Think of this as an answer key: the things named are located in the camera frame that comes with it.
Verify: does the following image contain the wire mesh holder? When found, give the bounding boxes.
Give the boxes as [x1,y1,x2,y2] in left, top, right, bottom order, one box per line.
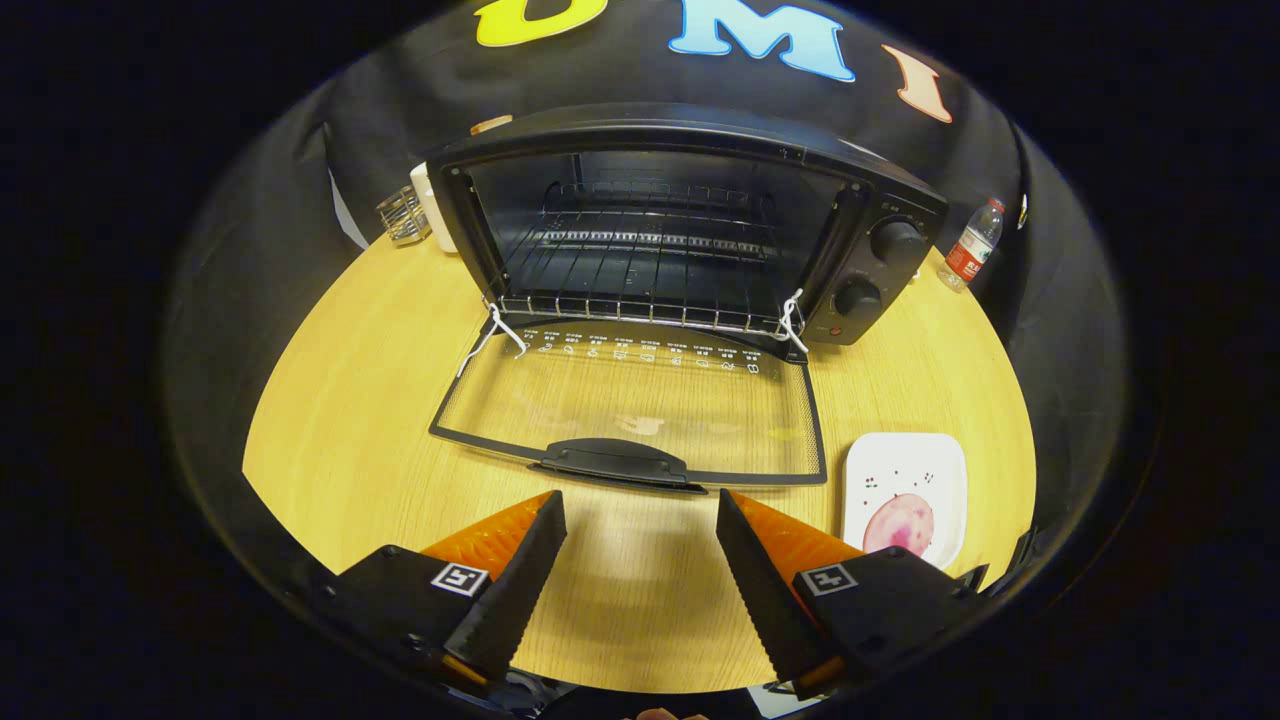
[375,185,433,246]

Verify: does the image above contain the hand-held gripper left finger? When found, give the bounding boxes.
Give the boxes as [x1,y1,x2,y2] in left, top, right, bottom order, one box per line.
[305,490,568,691]

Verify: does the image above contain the pink ham slice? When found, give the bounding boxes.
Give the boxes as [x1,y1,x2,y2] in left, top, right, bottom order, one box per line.
[862,492,936,556]

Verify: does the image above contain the white bread toaster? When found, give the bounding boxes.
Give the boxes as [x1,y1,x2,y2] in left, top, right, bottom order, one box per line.
[410,160,459,254]

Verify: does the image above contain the red label water bottle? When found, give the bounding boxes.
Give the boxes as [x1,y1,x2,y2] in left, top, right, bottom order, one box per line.
[937,197,1006,293]

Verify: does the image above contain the metal oven wire rack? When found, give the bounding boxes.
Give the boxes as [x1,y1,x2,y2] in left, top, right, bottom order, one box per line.
[495,180,801,336]

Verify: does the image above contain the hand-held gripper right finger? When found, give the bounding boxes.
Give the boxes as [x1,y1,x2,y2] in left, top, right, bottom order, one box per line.
[715,488,991,701]

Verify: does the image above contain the white string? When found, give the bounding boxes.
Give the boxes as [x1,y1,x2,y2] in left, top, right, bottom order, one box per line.
[457,300,529,379]
[775,288,809,356]

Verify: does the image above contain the black toaster oven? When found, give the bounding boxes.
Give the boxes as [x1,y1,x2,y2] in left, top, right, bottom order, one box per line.
[427,103,949,496]

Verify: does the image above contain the white square plate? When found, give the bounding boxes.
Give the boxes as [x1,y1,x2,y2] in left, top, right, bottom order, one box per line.
[842,432,969,571]

